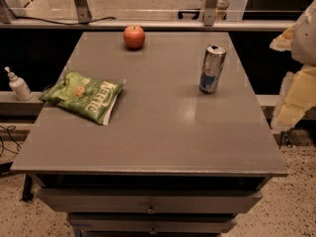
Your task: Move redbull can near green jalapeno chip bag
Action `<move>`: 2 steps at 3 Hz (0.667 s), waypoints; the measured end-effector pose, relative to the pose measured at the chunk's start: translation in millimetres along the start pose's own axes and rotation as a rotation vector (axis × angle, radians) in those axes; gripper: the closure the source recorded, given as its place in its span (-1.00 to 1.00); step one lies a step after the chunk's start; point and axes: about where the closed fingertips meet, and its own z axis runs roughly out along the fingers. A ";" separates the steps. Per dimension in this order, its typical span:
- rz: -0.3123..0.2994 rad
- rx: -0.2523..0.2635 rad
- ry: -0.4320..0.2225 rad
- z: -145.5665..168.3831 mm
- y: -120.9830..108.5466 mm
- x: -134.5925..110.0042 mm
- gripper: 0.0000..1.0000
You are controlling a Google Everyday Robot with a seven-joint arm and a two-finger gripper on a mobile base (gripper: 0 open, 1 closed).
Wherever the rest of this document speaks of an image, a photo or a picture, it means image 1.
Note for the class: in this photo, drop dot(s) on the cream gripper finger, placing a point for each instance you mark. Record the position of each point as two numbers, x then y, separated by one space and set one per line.
284 41
297 95

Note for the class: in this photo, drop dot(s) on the silver blue redbull can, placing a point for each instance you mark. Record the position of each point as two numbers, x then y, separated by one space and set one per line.
212 66

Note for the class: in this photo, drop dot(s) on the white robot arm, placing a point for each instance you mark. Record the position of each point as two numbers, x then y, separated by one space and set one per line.
304 37

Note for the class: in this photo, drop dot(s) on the green jalapeno chip bag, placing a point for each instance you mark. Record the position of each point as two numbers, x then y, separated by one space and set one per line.
90 98

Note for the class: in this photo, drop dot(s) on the red apple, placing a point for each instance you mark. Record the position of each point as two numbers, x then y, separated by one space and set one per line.
134 36

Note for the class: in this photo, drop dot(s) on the grey drawer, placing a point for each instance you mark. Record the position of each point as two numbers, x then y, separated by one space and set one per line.
148 201
155 223

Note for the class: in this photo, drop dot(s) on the grey top drawer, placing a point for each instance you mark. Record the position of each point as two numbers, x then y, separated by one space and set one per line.
148 201

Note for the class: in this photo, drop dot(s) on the white pump bottle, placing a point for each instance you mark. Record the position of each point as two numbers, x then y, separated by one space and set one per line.
19 86

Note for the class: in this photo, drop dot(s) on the grey metal bracket right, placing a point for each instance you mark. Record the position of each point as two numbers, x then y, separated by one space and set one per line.
209 14

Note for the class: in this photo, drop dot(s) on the grey metal bracket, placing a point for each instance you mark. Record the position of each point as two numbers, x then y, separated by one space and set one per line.
209 14
83 12

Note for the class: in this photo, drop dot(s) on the grey metal bracket left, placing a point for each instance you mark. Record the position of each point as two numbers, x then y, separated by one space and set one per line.
83 12

